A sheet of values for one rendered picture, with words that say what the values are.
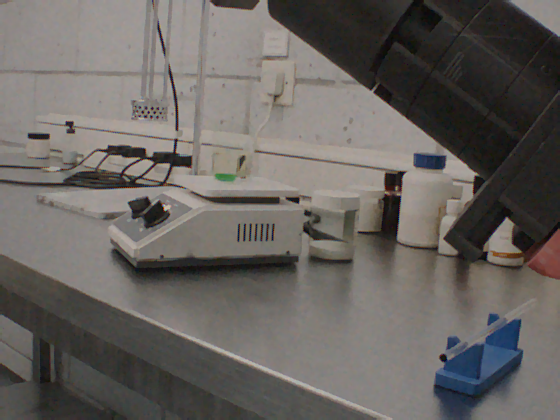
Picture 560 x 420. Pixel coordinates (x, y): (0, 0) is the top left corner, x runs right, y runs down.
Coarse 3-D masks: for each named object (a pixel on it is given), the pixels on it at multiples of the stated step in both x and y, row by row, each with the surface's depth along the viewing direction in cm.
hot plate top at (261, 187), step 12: (180, 180) 84; (192, 180) 83; (204, 180) 84; (264, 180) 88; (204, 192) 77; (216, 192) 77; (228, 192) 78; (240, 192) 78; (252, 192) 79; (264, 192) 79; (276, 192) 80; (288, 192) 81
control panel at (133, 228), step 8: (152, 200) 85; (160, 200) 84; (168, 200) 83; (176, 200) 81; (168, 208) 79; (176, 208) 79; (184, 208) 78; (192, 208) 76; (128, 216) 84; (176, 216) 76; (120, 224) 82; (128, 224) 81; (136, 224) 80; (160, 224) 76; (128, 232) 78; (136, 232) 77; (144, 232) 76; (152, 232) 75; (136, 240) 75
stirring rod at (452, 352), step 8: (528, 304) 59; (536, 304) 60; (512, 312) 56; (520, 312) 57; (496, 320) 53; (504, 320) 54; (488, 328) 51; (496, 328) 52; (472, 336) 49; (480, 336) 49; (464, 344) 47; (472, 344) 48; (448, 352) 45; (456, 352) 46; (440, 360) 45
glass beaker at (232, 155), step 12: (252, 120) 81; (216, 132) 81; (228, 132) 80; (240, 132) 81; (252, 132) 82; (216, 144) 82; (228, 144) 81; (240, 144) 81; (252, 144) 82; (216, 156) 82; (228, 156) 81; (240, 156) 81; (252, 156) 83; (216, 168) 82; (228, 168) 81; (240, 168) 81; (252, 168) 83; (216, 180) 82; (228, 180) 81; (240, 180) 82; (252, 180) 83
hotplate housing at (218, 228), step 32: (192, 192) 85; (192, 224) 76; (224, 224) 77; (256, 224) 79; (288, 224) 81; (128, 256) 77; (160, 256) 75; (192, 256) 76; (224, 256) 78; (256, 256) 80; (288, 256) 82
